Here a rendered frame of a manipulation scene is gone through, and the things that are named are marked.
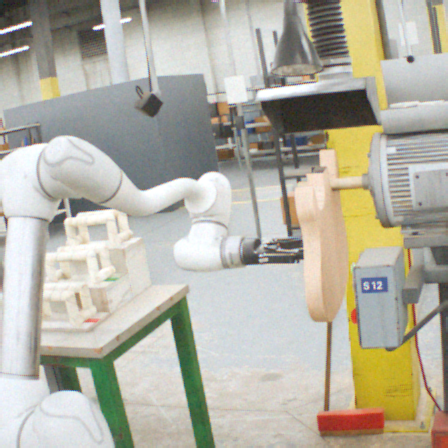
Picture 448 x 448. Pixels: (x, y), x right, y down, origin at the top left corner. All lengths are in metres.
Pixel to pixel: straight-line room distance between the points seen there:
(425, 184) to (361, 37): 1.14
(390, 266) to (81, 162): 0.70
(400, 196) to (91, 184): 0.74
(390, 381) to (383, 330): 1.44
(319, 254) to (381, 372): 1.37
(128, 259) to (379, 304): 0.98
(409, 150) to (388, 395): 1.54
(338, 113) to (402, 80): 0.24
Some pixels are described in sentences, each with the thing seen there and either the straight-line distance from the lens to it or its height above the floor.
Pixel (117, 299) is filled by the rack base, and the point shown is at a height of 0.96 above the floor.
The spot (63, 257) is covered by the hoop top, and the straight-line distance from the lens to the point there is 2.11.
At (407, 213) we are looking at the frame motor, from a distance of 1.68.
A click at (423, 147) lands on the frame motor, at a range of 1.66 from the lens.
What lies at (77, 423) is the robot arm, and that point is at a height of 0.94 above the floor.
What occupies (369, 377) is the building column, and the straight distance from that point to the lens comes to 2.94.
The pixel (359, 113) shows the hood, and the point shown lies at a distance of 1.91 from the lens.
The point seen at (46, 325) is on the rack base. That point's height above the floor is 0.94.
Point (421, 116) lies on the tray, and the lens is 1.66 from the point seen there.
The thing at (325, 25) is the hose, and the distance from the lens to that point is 1.80.
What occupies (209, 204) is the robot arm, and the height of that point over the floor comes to 1.23.
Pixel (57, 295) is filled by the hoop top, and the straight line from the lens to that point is 1.97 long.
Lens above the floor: 1.52
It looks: 10 degrees down
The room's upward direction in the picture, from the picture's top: 9 degrees counter-clockwise
